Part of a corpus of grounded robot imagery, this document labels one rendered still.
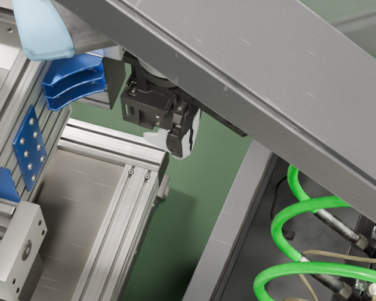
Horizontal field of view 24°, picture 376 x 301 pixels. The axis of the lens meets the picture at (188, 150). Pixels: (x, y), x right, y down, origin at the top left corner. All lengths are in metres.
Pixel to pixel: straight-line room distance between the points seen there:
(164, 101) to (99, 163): 1.30
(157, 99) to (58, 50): 0.19
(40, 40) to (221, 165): 1.71
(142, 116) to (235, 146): 1.53
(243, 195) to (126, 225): 0.82
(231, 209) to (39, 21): 0.64
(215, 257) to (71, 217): 0.93
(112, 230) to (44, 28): 1.37
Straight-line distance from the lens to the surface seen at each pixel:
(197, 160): 2.55
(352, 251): 1.36
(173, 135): 1.03
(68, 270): 2.18
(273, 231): 1.14
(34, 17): 0.86
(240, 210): 1.40
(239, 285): 1.48
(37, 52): 0.87
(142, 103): 1.02
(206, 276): 1.35
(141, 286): 2.37
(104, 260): 2.16
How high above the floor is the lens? 2.20
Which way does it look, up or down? 59 degrees down
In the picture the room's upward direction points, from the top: straight up
